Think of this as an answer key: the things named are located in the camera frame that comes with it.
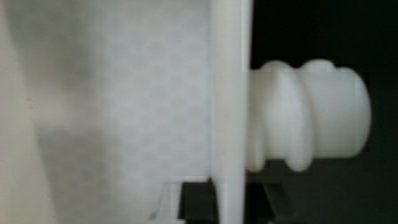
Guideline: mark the white cabinet body box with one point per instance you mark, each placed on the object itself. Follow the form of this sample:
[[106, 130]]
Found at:
[[105, 110]]

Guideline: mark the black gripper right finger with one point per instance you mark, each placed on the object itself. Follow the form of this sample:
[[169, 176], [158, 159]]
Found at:
[[268, 208]]

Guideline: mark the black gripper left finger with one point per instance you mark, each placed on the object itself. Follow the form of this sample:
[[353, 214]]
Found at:
[[197, 211]]

